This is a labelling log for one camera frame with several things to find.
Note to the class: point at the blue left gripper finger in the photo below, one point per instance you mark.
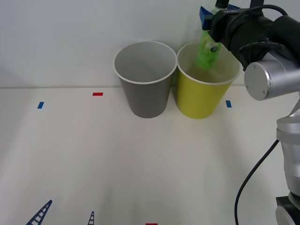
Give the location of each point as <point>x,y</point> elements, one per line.
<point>40,213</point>
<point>91,219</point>

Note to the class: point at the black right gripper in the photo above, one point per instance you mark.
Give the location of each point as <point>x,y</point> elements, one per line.
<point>222,25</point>

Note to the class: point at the green plastic bottle black cap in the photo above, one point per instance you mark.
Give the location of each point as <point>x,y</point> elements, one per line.
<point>206,54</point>

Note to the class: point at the silver and black right arm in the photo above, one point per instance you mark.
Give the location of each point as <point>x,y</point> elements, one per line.
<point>267,77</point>

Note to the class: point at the yellow-green plastic waste bin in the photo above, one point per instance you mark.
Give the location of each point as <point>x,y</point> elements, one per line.
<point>199,98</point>

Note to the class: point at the grey plastic waste bin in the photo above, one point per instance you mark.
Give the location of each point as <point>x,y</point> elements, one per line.
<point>147,98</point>

